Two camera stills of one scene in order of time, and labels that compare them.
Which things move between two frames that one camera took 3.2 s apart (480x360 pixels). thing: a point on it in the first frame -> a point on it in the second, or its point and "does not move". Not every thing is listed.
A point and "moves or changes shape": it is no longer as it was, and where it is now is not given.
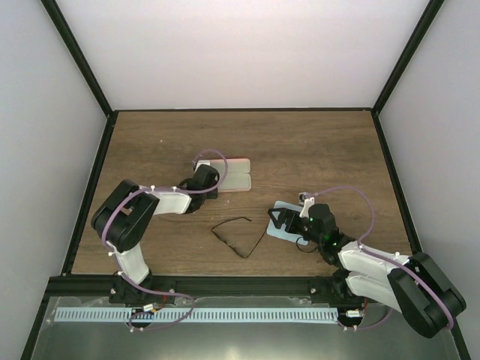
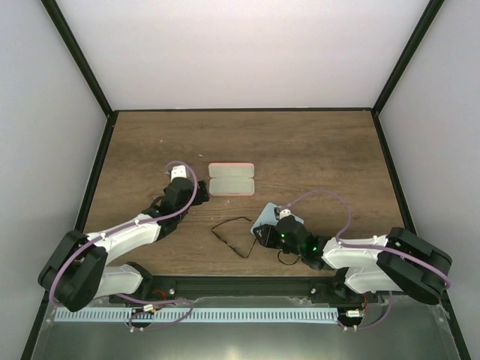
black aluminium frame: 93,286 does not move
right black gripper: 292,218 -> 267,232
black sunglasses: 232,246 does not move
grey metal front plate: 230,340 does not move
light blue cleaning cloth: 281,232 moves or changes shape
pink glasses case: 237,179 moves or changes shape
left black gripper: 214,194 -> 205,197
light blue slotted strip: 198,315 does not move
